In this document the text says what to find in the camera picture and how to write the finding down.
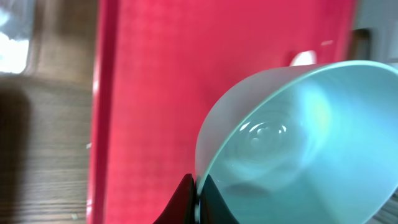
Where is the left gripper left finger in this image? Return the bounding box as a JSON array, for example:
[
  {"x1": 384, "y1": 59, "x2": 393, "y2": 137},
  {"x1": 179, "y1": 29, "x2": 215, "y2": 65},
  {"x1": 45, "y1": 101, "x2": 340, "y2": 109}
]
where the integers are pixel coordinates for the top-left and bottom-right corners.
[{"x1": 154, "y1": 174, "x2": 196, "y2": 224}]

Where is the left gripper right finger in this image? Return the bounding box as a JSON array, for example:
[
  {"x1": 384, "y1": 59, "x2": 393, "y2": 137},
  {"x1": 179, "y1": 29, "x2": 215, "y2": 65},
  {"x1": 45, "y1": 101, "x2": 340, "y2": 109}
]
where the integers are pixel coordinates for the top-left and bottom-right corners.
[{"x1": 198, "y1": 175, "x2": 239, "y2": 224}]

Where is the light blue rice bowl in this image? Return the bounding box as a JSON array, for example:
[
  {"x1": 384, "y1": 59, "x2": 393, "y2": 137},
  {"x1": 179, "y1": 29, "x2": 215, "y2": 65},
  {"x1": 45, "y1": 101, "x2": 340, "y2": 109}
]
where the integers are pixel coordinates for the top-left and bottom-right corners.
[{"x1": 195, "y1": 60, "x2": 397, "y2": 223}]

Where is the red plastic tray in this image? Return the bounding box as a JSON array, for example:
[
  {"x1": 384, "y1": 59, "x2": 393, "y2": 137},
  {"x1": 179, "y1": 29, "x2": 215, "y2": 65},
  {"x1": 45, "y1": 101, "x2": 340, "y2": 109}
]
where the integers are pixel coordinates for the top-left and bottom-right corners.
[{"x1": 86, "y1": 0, "x2": 356, "y2": 223}]

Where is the white plastic spoon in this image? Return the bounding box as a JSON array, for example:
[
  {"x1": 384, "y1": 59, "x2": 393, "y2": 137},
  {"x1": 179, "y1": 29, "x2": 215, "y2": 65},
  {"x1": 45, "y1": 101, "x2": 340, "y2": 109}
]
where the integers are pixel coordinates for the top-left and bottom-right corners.
[{"x1": 289, "y1": 50, "x2": 317, "y2": 67}]

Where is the grey dishwasher rack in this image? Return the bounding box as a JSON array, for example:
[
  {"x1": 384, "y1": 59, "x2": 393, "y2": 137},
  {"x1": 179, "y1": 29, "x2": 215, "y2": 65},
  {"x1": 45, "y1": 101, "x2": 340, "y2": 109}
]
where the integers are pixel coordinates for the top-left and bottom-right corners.
[{"x1": 354, "y1": 0, "x2": 397, "y2": 67}]

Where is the clear plastic bin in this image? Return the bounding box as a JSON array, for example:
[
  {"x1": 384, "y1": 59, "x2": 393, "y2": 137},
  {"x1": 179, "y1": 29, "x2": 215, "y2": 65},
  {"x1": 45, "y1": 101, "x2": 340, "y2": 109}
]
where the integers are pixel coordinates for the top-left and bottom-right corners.
[{"x1": 1, "y1": 0, "x2": 36, "y2": 74}]

